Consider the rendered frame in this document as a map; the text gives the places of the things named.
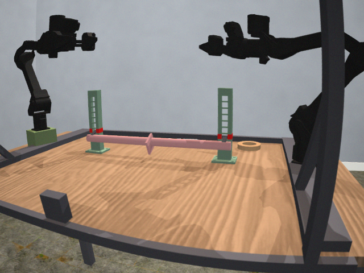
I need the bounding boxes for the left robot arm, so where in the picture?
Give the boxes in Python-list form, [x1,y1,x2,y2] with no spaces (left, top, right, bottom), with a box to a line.
[14,15,80,131]

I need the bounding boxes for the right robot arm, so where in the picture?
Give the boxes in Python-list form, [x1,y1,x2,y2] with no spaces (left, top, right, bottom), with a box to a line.
[224,14,364,165]

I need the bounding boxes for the long pink rail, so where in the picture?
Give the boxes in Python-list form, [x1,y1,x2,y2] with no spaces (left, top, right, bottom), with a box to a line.
[86,131,231,155]

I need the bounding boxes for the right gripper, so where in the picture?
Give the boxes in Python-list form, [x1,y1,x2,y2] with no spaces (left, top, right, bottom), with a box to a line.
[199,35,249,59]

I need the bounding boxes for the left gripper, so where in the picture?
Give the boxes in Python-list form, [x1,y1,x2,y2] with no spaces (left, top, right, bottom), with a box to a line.
[44,31,97,52]

